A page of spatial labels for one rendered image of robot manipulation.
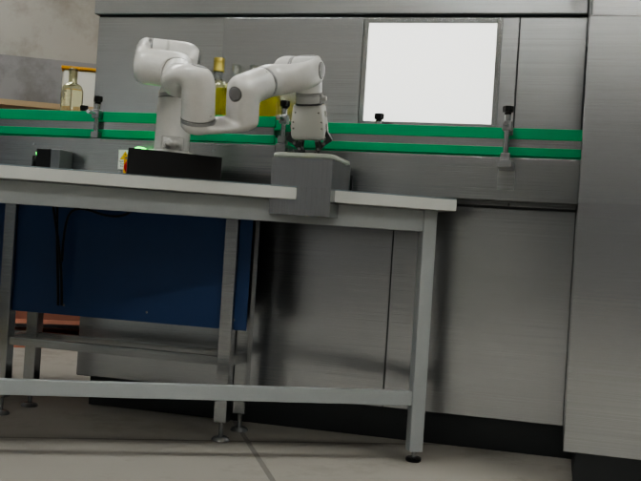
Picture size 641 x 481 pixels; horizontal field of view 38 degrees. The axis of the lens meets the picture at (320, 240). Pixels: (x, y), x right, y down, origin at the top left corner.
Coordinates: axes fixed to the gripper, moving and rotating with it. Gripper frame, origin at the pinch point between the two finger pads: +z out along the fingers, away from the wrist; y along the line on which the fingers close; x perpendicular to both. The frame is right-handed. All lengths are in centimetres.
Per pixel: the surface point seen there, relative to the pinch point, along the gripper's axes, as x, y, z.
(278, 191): 20.2, 3.3, 6.0
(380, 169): -11.1, -18.2, 4.8
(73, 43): -261, 220, -20
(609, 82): -2, -81, -22
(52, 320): -136, 173, 109
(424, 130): -16.1, -30.5, -6.3
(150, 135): -5, 52, -4
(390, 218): 3.0, -24.1, 16.0
